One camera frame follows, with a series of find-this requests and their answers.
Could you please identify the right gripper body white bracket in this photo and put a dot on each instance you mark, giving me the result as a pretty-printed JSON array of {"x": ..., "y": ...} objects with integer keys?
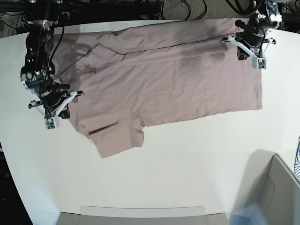
[{"x": 49, "y": 106}]

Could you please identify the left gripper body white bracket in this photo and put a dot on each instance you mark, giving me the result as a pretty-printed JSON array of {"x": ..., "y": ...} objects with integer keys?
[{"x": 257, "y": 53}]

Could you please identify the mauve pink T-shirt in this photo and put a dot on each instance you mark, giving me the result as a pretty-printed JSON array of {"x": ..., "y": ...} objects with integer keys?
[{"x": 151, "y": 75}]

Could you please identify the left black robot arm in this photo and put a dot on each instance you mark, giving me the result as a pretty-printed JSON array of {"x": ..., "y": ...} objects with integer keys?
[{"x": 264, "y": 16}]

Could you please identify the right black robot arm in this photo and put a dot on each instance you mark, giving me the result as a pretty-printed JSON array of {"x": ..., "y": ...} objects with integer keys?
[{"x": 37, "y": 74}]

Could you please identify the blue striped cloth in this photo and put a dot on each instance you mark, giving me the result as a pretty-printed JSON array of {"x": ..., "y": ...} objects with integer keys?
[{"x": 297, "y": 162}]

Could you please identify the grey bin right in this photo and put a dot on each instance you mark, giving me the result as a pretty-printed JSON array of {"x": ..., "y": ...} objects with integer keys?
[{"x": 278, "y": 194}]

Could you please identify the blue translucent object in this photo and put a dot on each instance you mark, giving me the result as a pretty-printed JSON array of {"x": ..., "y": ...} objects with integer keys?
[{"x": 250, "y": 215}]

